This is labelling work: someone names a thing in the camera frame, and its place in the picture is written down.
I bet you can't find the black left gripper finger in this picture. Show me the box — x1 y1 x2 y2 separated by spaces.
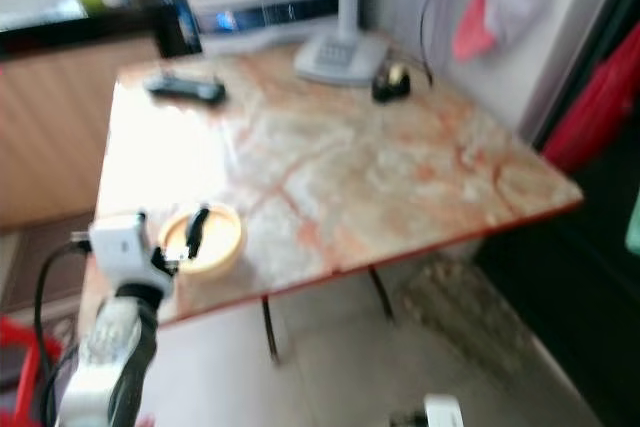
184 204 212 261

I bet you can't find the beige round bowl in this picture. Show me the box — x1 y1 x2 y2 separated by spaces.
157 201 245 282

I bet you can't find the speckled grey floor mat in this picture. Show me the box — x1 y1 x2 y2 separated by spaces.
395 252 521 368

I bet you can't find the black metal table leg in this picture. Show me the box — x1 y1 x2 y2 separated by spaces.
366 265 397 324
258 295 285 366

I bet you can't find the black remote control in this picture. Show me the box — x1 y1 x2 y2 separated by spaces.
144 71 228 106

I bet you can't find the wooden cabinet with black counter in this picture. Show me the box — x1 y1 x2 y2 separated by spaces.
0 2 201 233

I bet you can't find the grey standing fan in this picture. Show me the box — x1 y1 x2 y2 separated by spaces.
275 0 393 88

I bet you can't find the small black tape dispenser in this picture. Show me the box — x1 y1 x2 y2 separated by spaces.
371 61 414 104

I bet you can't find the teal object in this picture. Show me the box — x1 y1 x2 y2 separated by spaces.
624 190 640 255

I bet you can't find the pink red hanging cloth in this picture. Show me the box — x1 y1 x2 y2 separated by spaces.
451 0 503 62

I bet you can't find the red fabric object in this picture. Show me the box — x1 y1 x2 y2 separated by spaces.
543 45 640 176

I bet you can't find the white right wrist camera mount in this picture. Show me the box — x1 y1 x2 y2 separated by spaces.
422 393 467 427

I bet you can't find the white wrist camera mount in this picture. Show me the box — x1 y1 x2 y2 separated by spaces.
422 393 467 427
87 211 163 284

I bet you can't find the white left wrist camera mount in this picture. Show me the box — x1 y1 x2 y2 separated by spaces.
87 211 163 284

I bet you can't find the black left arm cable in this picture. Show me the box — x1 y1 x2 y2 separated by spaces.
33 235 93 427

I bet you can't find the black fan power cable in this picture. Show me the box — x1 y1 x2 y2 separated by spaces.
418 0 463 88

